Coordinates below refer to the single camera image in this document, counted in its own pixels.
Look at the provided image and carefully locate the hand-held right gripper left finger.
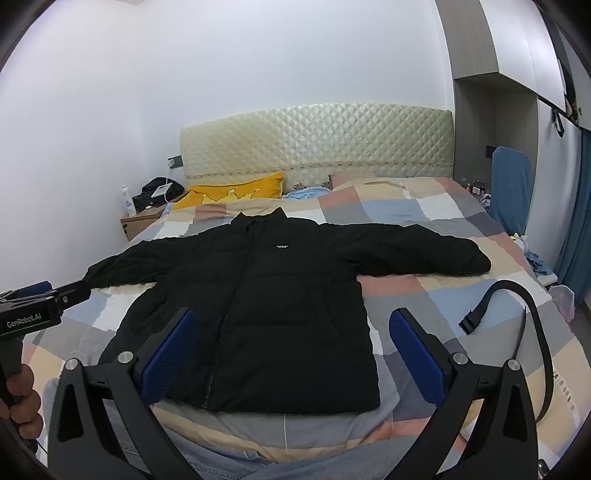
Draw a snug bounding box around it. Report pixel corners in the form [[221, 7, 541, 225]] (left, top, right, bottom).
[[46, 308, 199, 480]]

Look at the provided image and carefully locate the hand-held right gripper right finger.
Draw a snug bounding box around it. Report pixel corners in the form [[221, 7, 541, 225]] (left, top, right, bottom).
[[389, 308, 541, 480]]

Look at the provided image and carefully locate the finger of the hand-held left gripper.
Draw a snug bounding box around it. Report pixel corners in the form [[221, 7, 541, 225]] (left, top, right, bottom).
[[0, 281, 51, 301], [48, 281, 92, 309]]

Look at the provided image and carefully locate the black puffer jacket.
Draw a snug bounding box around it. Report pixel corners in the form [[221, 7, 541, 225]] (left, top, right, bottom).
[[83, 208, 492, 415]]

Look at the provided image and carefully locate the person's left hand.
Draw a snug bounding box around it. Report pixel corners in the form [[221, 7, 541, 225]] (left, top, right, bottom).
[[0, 364, 43, 428]]

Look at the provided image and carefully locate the wooden nightstand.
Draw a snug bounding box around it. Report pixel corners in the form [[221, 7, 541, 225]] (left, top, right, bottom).
[[121, 203, 174, 241]]

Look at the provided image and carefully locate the black bag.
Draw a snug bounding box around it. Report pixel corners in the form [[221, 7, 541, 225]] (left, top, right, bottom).
[[133, 178, 186, 214]]

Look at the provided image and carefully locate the crumpled blue cloth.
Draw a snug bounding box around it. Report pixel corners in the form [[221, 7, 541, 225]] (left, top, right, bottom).
[[526, 249, 553, 278]]

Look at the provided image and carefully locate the translucent plastic bin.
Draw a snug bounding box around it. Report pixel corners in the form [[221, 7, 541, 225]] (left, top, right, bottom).
[[549, 284, 576, 325]]

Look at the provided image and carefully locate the row of small bottles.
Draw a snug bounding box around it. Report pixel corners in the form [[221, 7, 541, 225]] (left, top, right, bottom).
[[463, 178, 492, 205]]

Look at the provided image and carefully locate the yellow pillow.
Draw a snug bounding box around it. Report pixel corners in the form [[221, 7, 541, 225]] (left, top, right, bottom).
[[172, 172, 286, 211]]

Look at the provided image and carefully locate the blue towel on chair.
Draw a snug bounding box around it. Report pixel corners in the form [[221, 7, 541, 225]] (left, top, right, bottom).
[[488, 146, 532, 236]]

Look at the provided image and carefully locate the light blue cloth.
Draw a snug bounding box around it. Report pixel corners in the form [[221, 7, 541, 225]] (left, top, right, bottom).
[[283, 184, 331, 200]]

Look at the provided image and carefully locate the cream quilted headboard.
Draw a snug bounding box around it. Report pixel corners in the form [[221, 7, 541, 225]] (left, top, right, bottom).
[[179, 102, 455, 195]]

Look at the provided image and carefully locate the grey white wardrobe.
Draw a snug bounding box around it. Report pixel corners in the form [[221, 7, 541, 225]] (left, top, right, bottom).
[[436, 0, 591, 195]]

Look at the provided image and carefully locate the black strap belt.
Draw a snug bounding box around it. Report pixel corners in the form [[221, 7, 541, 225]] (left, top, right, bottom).
[[458, 279, 555, 424]]

